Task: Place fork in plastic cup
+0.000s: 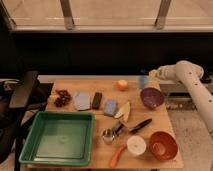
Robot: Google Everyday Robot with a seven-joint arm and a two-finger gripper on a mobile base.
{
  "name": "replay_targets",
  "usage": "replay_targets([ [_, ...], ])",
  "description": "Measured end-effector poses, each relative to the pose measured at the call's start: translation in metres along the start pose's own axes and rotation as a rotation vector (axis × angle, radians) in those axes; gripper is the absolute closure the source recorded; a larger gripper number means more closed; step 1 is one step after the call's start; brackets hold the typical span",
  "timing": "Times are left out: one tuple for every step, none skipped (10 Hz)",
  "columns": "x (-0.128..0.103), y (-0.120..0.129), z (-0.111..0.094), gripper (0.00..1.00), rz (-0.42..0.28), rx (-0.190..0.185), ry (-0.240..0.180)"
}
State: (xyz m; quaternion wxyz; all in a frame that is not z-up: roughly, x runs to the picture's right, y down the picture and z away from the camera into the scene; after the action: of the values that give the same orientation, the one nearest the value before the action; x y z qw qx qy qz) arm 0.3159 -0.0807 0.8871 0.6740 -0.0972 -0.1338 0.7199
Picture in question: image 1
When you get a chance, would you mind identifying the blue cup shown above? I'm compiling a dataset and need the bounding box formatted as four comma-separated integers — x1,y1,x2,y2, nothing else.
138,76,149,89

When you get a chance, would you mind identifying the metal window post right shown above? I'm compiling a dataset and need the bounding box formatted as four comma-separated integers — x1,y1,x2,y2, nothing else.
155,0,171,29

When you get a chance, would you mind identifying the metal window post left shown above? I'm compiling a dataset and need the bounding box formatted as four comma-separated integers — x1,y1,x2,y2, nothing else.
60,0,74,30

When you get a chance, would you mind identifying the white plastic cup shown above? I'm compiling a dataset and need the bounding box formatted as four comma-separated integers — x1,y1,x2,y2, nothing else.
127,136,146,157

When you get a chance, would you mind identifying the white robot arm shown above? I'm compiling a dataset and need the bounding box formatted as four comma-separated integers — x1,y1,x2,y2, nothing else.
149,60,213,133

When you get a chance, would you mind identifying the black handled utensil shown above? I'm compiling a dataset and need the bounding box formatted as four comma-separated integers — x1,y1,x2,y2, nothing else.
129,118,152,134

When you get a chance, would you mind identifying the metal window post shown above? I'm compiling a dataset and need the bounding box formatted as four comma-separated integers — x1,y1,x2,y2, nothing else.
60,0,74,30
155,0,171,29

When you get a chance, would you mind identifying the blue sponge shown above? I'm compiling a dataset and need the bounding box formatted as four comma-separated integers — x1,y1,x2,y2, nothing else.
104,99,117,117

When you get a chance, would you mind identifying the metal ice cream scoop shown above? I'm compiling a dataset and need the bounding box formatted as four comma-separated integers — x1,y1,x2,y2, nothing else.
102,121,124,145

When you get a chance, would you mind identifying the yellow banana slice toy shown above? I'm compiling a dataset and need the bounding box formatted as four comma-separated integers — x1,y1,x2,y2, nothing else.
115,101,131,122

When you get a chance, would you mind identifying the orange fruit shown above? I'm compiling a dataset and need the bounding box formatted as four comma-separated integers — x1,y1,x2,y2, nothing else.
116,80,128,91

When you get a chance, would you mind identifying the orange handled fork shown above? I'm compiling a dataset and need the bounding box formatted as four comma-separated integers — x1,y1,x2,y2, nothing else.
109,144,127,168

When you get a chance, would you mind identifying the purple bowl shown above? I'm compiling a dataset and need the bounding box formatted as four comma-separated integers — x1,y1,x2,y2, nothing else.
140,87,164,109

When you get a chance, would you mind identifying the green plastic tray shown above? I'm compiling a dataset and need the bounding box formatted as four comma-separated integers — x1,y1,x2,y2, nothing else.
19,112,95,167

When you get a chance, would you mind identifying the dark red grapes bunch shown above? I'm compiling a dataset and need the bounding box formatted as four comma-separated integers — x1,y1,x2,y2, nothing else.
54,90,72,107

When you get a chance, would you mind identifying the red-brown bowl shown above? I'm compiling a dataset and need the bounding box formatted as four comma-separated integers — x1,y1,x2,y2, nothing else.
149,131,178,161

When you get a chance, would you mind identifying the light blue cloth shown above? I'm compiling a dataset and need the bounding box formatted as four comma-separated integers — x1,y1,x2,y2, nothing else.
73,92,90,111

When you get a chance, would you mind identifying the black rectangular block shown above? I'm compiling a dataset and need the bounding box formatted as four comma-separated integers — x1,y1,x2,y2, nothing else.
92,92,102,109

